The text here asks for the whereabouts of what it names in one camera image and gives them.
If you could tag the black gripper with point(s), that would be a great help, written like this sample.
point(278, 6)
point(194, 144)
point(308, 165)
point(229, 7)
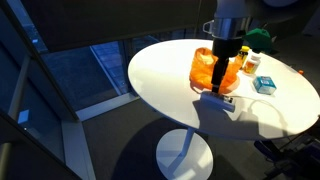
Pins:
point(227, 48)

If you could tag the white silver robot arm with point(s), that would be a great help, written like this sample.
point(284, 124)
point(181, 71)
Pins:
point(230, 28)

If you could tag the orange plastic bag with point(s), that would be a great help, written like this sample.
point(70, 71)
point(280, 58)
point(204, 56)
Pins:
point(201, 71)

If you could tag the small white pill bottle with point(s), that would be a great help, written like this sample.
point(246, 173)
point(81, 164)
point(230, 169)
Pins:
point(251, 66)

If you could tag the blue white small box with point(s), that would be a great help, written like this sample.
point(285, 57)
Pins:
point(264, 85)

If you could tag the small orange object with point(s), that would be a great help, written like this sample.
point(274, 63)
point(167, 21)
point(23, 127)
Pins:
point(300, 72)

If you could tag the white table pedestal base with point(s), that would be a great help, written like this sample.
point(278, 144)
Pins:
point(183, 156)

